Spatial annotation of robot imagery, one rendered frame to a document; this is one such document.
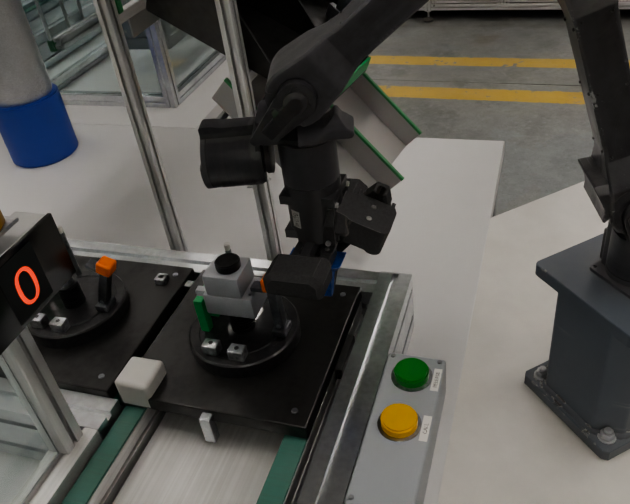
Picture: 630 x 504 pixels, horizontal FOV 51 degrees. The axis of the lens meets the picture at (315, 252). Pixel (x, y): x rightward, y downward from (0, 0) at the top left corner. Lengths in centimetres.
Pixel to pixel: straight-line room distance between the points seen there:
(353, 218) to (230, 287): 19
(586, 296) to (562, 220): 48
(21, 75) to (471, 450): 121
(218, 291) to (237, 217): 51
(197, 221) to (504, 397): 68
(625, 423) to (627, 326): 16
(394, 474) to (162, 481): 27
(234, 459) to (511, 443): 33
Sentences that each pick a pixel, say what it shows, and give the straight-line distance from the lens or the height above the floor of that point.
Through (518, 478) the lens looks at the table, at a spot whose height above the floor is 86.
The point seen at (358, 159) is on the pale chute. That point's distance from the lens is 104.
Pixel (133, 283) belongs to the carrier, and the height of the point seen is 97.
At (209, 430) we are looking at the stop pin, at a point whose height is 95.
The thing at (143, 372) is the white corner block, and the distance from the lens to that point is 82.
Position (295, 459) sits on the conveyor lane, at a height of 95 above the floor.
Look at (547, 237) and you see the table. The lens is 118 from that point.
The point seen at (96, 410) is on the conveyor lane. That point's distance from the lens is 85.
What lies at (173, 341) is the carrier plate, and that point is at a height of 97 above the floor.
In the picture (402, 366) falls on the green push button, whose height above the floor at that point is 97.
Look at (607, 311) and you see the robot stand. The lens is 74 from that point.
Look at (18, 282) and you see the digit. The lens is 64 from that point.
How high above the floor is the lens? 155
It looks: 37 degrees down
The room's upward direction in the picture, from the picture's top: 8 degrees counter-clockwise
